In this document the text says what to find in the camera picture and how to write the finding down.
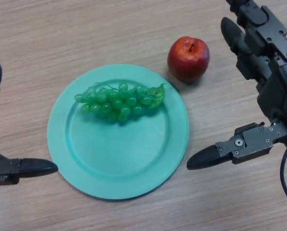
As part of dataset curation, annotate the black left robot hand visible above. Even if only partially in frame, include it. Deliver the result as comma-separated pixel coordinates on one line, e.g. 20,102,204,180
0,60,59,187

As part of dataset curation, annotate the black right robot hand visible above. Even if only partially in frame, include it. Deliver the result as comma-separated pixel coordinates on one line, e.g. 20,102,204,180
186,0,287,170

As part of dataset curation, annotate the green plastic grape bunch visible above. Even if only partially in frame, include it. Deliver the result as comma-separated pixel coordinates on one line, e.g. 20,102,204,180
74,82,166,124

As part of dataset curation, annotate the round teal plate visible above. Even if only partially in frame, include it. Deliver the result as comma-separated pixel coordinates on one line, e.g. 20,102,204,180
47,64,190,200

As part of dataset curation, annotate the red apple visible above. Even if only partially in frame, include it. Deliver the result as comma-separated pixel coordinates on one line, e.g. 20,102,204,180
167,36,210,84

